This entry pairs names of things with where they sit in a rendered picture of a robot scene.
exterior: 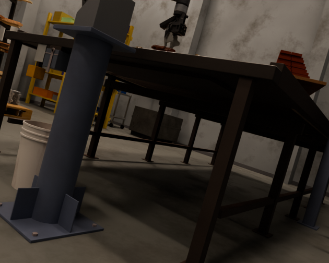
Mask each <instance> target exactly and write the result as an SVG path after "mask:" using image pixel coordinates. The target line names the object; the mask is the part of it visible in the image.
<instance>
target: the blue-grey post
mask: <svg viewBox="0 0 329 263"><path fill-rule="evenodd" d="M328 182H329V136H328V140H327V143H326V146H325V149H324V153H323V156H322V160H321V163H320V166H319V169H318V173H317V175H316V179H315V182H314V185H313V188H312V192H311V195H310V199H309V202H308V205H307V208H306V211H305V214H304V218H303V220H299V221H298V222H297V223H299V224H301V225H304V226H306V227H309V228H311V229H314V230H316V231H317V230H318V229H319V228H320V227H319V226H316V225H315V224H316V221H317V218H318V215H319V212H320V209H321V205H322V202H323V198H324V195H325V192H326V189H327V185H328Z"/></svg>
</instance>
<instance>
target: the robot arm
mask: <svg viewBox="0 0 329 263"><path fill-rule="evenodd" d="M87 1H88V0H82V6H83V5H84V4H85V3H86V2H87ZM172 1H175V2H176V5H175V8H174V13H173V15H174V16H172V17H171V18H169V19H167V20H165V21H164V22H162V23H160V24H159V25H160V28H162V29H163V30H165V29H166V31H165V34H164V46H165V47H166V46H167V43H168V42H171V43H170V47H169V48H173V47H174V46H179V45H180V42H179V41H178V36H185V33H186V29H187V27H186V24H185V20H186V18H188V15H186V14H187V10H188V7H189V4H190V0H172ZM172 35H173V36H172Z"/></svg>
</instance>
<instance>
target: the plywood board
mask: <svg viewBox="0 0 329 263"><path fill-rule="evenodd" d="M294 77H295V78H296V79H297V80H298V82H299V83H300V84H301V85H302V87H303V88H304V90H305V91H306V92H307V93H308V95H309V96H310V95H312V94H313V93H315V92H316V91H318V90H320V89H321V88H323V87H324V86H326V83H327V82H323V81H319V80H314V79H310V78H305V77H301V76H296V75H294Z"/></svg>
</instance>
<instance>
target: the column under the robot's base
mask: <svg viewBox="0 0 329 263"><path fill-rule="evenodd" d="M53 29H56V30H58V31H60V32H62V33H64V34H67V35H69V36H71V37H73V38H75V41H74V44H73V48H72V52H71V55H70V59H69V62H68V67H67V70H66V74H65V78H64V82H63V85H62V89H61V93H60V97H59V100H58V104H57V108H56V111H55V115H54V119H53V123H52V127H51V131H50V134H49V138H48V142H47V145H46V149H45V153H44V157H43V160H42V164H41V168H40V172H39V176H37V175H34V179H33V182H32V186H31V188H18V190H17V194H16V198H15V201H13V202H0V217H1V218H2V219H4V220H5V221H6V222H7V223H8V224H9V225H10V226H11V227H13V228H14V229H15V230H16V231H17V232H18V233H19V234H20V235H22V236H23V237H24V238H25V239H26V240H27V241H28V242H29V243H35V242H41V241H47V240H53V239H57V238H63V237H69V236H75V235H81V234H87V233H92V232H99V231H103V230H104V228H103V227H101V226H100V225H98V224H96V223H95V222H93V221H92V220H90V219H89V218H87V217H86V216H84V215H83V214H81V213H80V212H79V211H80V207H81V203H82V200H83V197H84V193H85V189H86V187H75V185H76V181H77V178H78V173H79V170H80V166H81V162H82V160H83V156H84V152H85V148H86V144H87V141H88V137H89V133H90V130H91V126H92V122H93V118H94V115H95V111H96V108H97V104H98V100H99V97H100V93H101V89H102V85H103V82H104V78H105V74H106V71H107V67H108V63H109V60H110V56H111V52H112V51H119V52H126V53H134V54H135V52H136V50H135V49H134V48H132V47H130V46H128V45H126V44H124V43H122V42H120V41H118V40H117V39H115V38H113V37H111V36H109V35H107V34H105V33H103V32H101V31H99V30H97V29H95V28H93V27H86V26H71V25H57V24H54V25H53Z"/></svg>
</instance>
